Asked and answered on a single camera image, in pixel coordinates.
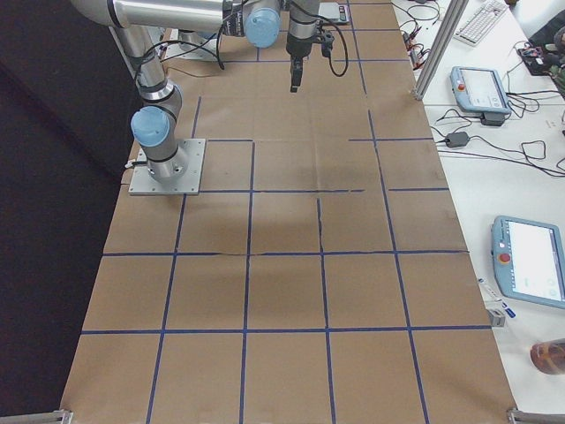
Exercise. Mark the blue teach pendant far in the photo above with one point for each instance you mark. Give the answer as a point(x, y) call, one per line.
point(479, 90)

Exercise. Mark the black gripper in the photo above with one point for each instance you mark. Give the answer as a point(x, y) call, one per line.
point(295, 49)

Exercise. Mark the white keyboard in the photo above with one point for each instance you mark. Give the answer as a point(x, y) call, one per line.
point(481, 22)

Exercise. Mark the blue teach pendant near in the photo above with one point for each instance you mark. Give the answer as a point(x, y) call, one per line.
point(528, 260)

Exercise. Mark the brown cardboard table cover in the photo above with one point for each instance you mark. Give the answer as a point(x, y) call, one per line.
point(320, 276)

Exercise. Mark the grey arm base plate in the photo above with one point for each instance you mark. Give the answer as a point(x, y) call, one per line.
point(179, 175)

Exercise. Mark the black power adapter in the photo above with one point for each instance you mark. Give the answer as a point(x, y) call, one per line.
point(457, 139)

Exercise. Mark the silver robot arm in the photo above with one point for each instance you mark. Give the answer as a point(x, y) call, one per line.
point(303, 19)
point(153, 126)

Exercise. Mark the aluminium frame post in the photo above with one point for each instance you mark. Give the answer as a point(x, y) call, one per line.
point(448, 26)

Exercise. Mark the silver digital kitchen scale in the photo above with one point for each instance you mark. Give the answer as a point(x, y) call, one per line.
point(335, 13)

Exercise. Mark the blue teach pendant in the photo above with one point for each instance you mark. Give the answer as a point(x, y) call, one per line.
point(528, 260)
point(479, 90)

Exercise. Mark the brown glass bottle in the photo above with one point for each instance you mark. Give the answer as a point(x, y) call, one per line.
point(548, 357)

